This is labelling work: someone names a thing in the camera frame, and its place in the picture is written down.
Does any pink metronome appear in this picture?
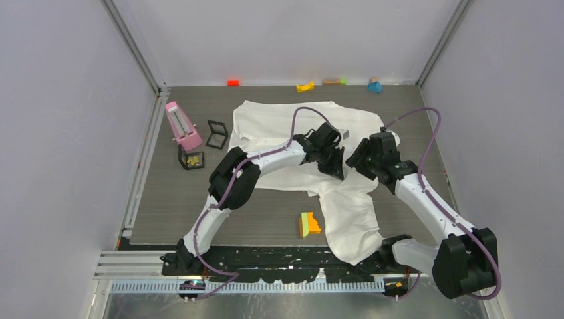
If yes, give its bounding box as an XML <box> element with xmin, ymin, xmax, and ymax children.
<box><xmin>165</xmin><ymin>102</ymin><xmax>203</xmax><ymax>152</ymax></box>

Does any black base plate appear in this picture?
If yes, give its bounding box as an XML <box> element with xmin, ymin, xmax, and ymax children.
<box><xmin>160</xmin><ymin>246</ymin><xmax>416</xmax><ymax>284</ymax></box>

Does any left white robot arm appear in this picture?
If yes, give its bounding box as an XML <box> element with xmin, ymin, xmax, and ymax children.
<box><xmin>160</xmin><ymin>122</ymin><xmax>349</xmax><ymax>276</ymax></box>

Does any orange yellow block pile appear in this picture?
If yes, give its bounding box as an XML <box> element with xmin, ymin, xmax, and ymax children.
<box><xmin>298</xmin><ymin>211</ymin><xmax>321</xmax><ymax>239</ymax></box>

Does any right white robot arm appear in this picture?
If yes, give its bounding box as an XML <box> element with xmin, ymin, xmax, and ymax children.
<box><xmin>345</xmin><ymin>130</ymin><xmax>502</xmax><ymax>300</ymax></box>

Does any yellow arch block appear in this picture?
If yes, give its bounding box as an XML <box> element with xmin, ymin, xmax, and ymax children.
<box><xmin>295</xmin><ymin>81</ymin><xmax>315</xmax><ymax>93</ymax></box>

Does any white shirt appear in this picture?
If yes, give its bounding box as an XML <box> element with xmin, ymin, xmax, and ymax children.
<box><xmin>229</xmin><ymin>101</ymin><xmax>384</xmax><ymax>265</ymax></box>

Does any tan and green block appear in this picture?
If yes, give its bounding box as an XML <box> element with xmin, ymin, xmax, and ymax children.
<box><xmin>322</xmin><ymin>78</ymin><xmax>347</xmax><ymax>86</ymax></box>

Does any red block at wall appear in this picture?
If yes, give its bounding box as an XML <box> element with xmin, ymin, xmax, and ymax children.
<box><xmin>227</xmin><ymin>79</ymin><xmax>240</xmax><ymax>86</ymax></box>

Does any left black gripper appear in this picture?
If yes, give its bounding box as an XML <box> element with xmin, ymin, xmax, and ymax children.
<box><xmin>317</xmin><ymin>145</ymin><xmax>345</xmax><ymax>181</ymax></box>

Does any black frame display box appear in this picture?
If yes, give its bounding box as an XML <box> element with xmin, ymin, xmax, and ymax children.
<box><xmin>206</xmin><ymin>120</ymin><xmax>229</xmax><ymax>150</ymax></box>

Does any blue triangle block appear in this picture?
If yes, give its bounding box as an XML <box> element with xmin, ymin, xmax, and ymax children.
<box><xmin>366</xmin><ymin>77</ymin><xmax>383</xmax><ymax>94</ymax></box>

